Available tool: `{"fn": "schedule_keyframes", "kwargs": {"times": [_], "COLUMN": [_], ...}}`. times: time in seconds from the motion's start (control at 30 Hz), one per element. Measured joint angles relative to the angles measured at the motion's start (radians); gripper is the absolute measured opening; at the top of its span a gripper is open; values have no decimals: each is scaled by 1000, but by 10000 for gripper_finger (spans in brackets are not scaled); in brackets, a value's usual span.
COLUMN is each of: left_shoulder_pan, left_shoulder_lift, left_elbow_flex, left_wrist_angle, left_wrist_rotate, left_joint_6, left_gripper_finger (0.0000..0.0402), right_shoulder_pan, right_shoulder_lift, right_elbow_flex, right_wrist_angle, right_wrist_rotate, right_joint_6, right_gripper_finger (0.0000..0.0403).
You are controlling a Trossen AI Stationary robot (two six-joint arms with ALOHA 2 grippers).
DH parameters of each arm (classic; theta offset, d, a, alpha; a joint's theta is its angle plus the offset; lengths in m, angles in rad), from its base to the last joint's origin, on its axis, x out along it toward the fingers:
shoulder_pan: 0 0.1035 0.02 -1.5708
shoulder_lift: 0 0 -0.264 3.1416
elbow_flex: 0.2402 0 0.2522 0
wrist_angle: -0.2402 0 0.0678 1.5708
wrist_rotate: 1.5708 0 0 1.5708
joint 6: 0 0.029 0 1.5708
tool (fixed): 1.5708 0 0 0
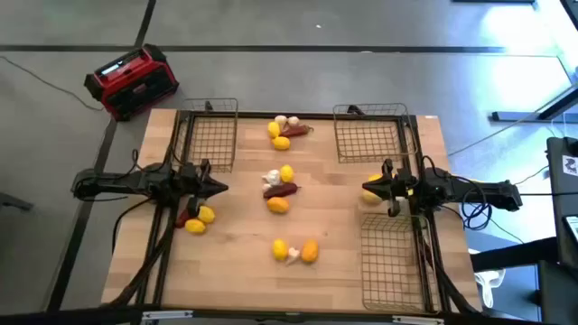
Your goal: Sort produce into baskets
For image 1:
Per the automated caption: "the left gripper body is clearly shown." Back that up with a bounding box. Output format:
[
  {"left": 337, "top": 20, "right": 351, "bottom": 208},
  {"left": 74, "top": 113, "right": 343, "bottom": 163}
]
[{"left": 178, "top": 158, "right": 212, "bottom": 218}]

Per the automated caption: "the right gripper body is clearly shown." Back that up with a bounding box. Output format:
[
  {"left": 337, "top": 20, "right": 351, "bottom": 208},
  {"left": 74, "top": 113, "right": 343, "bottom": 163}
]
[{"left": 381, "top": 157, "right": 426, "bottom": 218}]

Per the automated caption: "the red and black jobsite radio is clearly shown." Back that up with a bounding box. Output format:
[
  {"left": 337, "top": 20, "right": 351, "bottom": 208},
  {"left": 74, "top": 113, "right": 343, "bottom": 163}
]
[{"left": 83, "top": 42, "right": 181, "bottom": 123}]

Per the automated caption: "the white plastic bag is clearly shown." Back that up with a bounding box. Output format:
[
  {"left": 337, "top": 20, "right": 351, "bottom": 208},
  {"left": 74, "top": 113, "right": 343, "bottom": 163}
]
[{"left": 469, "top": 247, "right": 507, "bottom": 309}]

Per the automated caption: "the black desk base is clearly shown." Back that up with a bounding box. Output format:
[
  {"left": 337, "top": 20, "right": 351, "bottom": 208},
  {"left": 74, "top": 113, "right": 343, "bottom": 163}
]
[{"left": 469, "top": 237, "right": 578, "bottom": 325}]

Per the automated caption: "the black desk foot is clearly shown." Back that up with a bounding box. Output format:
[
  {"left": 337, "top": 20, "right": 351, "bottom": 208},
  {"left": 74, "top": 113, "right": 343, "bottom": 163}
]
[{"left": 490, "top": 84, "right": 578, "bottom": 124}]

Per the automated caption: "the black computer tower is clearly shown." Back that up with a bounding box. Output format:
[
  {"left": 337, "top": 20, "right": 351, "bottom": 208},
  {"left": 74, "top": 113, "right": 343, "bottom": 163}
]
[{"left": 545, "top": 135, "right": 578, "bottom": 272}]

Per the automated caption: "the grey furniture foot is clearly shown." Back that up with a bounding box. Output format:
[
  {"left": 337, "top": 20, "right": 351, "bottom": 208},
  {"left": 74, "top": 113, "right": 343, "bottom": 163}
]
[{"left": 0, "top": 191, "right": 35, "bottom": 213}]

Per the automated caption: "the black rig crossbeam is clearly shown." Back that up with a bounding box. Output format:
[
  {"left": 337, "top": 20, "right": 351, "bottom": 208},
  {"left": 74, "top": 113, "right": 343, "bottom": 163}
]
[{"left": 0, "top": 304, "right": 578, "bottom": 325}]

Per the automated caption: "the wire mesh basket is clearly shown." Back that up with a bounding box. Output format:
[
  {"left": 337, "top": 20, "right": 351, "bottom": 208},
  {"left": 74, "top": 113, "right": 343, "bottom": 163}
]
[
  {"left": 172, "top": 97, "right": 239, "bottom": 174},
  {"left": 332, "top": 102, "right": 418, "bottom": 165},
  {"left": 359, "top": 212, "right": 442, "bottom": 316}
]

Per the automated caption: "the blue coiled cable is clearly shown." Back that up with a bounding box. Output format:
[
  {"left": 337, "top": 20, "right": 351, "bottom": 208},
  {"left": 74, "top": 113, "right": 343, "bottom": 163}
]
[{"left": 460, "top": 178, "right": 494, "bottom": 232}]

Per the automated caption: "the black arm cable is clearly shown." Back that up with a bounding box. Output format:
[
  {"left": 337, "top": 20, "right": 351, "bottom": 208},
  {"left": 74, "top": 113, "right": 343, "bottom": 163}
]
[{"left": 111, "top": 198, "right": 153, "bottom": 254}]

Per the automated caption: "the silver metal bracket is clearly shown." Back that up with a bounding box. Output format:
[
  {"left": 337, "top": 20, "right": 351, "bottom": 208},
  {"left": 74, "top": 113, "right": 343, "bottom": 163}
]
[
  {"left": 141, "top": 310, "right": 194, "bottom": 322},
  {"left": 391, "top": 314, "right": 446, "bottom": 325}
]

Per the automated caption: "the grey floor cable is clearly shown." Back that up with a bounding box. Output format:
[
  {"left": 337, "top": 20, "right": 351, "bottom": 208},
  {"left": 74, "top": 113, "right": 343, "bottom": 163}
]
[{"left": 0, "top": 54, "right": 106, "bottom": 112}]

